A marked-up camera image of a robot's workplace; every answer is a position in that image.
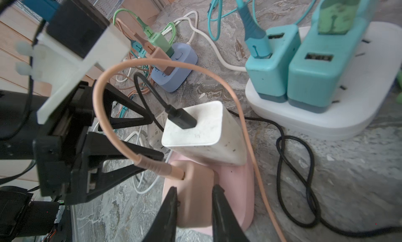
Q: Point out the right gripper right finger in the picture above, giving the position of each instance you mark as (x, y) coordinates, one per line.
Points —
(224, 223)

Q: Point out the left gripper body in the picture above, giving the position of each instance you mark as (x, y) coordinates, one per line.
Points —
(69, 157)

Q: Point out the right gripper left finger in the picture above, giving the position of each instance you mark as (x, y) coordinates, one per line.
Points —
(164, 227)

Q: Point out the pink power strip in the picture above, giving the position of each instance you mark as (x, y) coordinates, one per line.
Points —
(238, 184)

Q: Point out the beige charger plug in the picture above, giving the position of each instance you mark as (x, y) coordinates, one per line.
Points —
(194, 194)

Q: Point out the white charger plug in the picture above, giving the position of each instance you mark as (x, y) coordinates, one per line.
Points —
(217, 138)

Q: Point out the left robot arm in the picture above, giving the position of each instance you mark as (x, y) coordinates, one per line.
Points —
(20, 216)

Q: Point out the teal charger plug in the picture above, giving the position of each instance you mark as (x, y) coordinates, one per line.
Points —
(269, 76)

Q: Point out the blue power strip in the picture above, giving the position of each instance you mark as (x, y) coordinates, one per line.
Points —
(182, 53)

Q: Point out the white power strip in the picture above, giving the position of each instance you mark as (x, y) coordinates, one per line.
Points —
(364, 86)

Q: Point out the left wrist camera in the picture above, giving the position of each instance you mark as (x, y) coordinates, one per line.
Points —
(77, 38)

